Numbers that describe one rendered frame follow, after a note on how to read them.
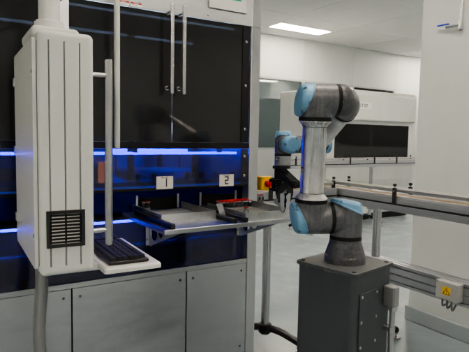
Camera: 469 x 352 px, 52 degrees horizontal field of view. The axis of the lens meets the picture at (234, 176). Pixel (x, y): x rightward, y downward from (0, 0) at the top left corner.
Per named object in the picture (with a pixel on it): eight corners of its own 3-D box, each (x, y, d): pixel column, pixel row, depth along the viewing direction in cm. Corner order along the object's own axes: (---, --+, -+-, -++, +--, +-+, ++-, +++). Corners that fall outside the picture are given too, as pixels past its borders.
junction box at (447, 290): (435, 297, 244) (435, 279, 243) (441, 295, 247) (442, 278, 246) (456, 304, 234) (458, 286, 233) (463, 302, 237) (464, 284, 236)
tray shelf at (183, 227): (121, 216, 226) (121, 212, 225) (246, 207, 263) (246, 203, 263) (164, 235, 185) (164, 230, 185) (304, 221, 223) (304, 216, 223)
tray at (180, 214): (132, 211, 228) (132, 204, 228) (181, 208, 242) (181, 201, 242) (161, 223, 200) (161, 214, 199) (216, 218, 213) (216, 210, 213)
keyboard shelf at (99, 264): (54, 250, 193) (54, 243, 193) (122, 243, 207) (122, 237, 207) (79, 280, 154) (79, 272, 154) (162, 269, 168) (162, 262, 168)
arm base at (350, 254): (373, 261, 179) (374, 235, 179) (351, 268, 169) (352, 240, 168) (338, 253, 190) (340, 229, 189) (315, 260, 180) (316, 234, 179)
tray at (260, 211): (207, 210, 237) (207, 202, 237) (251, 207, 251) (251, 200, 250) (245, 221, 208) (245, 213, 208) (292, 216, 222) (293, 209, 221)
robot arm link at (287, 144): (310, 135, 202) (302, 135, 213) (283, 135, 200) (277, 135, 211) (309, 154, 203) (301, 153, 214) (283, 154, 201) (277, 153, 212)
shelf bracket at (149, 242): (145, 245, 225) (145, 218, 223) (151, 244, 226) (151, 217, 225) (177, 262, 196) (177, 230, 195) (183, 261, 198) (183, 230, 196)
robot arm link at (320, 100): (335, 238, 172) (344, 82, 165) (294, 238, 170) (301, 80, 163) (324, 230, 184) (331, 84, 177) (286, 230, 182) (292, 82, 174)
